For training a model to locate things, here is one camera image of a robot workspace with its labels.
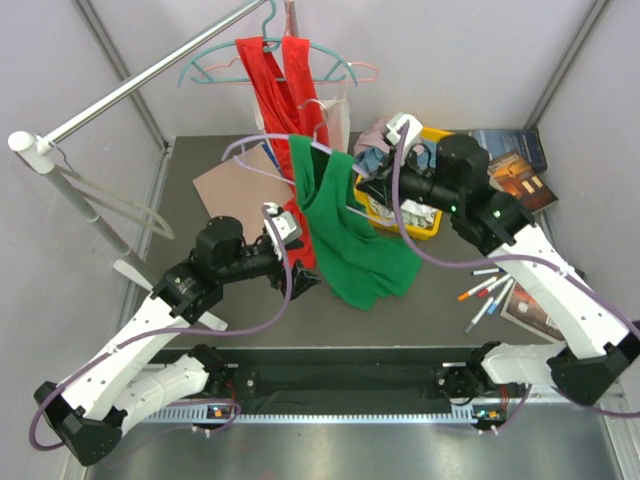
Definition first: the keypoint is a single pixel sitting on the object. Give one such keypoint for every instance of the red cap marker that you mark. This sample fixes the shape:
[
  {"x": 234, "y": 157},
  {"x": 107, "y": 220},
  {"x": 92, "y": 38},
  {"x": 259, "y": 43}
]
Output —
[{"x": 491, "y": 287}]

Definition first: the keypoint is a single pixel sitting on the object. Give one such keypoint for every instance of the metal clothes rail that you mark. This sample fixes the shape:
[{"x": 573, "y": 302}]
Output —
[{"x": 129, "y": 86}]

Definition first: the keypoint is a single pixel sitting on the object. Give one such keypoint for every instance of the yellow plastic bin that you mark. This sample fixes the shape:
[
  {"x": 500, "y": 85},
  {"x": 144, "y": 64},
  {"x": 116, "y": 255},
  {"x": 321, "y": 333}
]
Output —
[{"x": 429, "y": 134}]

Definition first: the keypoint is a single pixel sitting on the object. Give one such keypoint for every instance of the brown cardboard sheet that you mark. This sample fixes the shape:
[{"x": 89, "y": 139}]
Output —
[{"x": 231, "y": 190}]

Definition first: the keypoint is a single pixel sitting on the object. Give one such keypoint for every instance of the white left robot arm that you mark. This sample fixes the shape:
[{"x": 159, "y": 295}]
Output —
[{"x": 93, "y": 409}]

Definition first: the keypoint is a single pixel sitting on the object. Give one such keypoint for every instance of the orange cap marker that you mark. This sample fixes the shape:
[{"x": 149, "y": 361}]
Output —
[{"x": 477, "y": 288}]

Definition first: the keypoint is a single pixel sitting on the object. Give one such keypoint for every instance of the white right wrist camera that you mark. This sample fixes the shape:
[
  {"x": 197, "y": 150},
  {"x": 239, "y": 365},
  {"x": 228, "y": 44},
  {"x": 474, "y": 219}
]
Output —
[{"x": 403, "y": 133}]

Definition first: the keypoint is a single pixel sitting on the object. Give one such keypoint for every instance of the light blue cap marker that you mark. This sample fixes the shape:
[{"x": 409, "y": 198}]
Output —
[{"x": 500, "y": 297}]

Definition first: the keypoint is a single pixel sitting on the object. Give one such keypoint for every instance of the clear plastic hanger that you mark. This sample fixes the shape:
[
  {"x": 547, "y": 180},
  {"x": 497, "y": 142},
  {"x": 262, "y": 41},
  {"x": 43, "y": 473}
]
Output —
[{"x": 115, "y": 202}]

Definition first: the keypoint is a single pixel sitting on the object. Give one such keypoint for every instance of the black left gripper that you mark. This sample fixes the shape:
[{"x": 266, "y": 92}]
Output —
[{"x": 301, "y": 280}]

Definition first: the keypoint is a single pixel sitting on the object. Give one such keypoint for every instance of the blue hardcover book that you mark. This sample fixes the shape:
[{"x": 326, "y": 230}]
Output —
[{"x": 525, "y": 142}]

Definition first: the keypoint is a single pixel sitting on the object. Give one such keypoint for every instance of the grey slotted cable duct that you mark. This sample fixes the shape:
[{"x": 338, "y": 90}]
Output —
[{"x": 219, "y": 413}]

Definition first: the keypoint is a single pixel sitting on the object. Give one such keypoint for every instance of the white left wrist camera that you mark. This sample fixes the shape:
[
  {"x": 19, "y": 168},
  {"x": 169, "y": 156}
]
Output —
[{"x": 284, "y": 232}]

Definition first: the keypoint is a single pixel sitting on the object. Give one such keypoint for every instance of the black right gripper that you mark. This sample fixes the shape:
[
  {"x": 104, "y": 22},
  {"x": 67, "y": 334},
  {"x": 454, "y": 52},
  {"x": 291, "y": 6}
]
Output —
[{"x": 380, "y": 186}]

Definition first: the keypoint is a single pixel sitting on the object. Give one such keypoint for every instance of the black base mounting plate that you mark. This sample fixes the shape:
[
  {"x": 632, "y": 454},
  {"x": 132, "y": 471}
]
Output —
[{"x": 346, "y": 380}]

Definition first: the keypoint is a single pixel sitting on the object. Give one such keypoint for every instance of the pink garment in bin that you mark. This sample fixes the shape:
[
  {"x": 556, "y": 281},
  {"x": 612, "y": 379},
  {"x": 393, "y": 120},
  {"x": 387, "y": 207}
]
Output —
[{"x": 372, "y": 138}]

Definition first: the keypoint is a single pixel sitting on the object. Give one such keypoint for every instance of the green tank top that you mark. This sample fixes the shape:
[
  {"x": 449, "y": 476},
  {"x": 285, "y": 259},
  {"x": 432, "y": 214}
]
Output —
[{"x": 360, "y": 265}]

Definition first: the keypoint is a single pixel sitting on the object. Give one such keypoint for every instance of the white patterned garment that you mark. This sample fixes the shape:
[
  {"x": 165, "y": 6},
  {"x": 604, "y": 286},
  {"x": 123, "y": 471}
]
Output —
[{"x": 414, "y": 214}]

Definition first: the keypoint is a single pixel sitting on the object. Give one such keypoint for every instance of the orange cover paperback book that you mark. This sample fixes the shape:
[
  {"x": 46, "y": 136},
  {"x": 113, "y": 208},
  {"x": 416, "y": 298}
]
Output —
[{"x": 513, "y": 174}]

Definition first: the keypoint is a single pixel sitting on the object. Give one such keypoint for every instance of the red tank top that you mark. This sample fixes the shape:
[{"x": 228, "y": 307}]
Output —
[{"x": 261, "y": 66}]

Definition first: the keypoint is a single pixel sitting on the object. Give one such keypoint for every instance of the blue garment in bin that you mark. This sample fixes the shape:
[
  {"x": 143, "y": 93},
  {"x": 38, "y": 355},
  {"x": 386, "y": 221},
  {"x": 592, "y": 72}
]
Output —
[{"x": 369, "y": 156}]

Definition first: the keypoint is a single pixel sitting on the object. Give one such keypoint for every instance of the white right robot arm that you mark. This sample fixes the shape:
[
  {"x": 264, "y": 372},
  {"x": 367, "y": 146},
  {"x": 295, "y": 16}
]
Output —
[{"x": 599, "y": 342}]

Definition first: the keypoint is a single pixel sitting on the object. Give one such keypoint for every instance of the dark sunset cover book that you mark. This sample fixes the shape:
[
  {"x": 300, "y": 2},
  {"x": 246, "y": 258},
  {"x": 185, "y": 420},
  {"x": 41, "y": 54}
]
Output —
[{"x": 521, "y": 309}]

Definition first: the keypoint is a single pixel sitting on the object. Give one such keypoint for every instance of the lavender plastic hanger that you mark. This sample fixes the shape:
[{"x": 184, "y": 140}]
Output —
[{"x": 237, "y": 148}]

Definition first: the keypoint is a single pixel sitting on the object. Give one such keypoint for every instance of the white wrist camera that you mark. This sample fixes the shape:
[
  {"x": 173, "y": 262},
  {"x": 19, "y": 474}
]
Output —
[
  {"x": 284, "y": 232},
  {"x": 403, "y": 133}
]

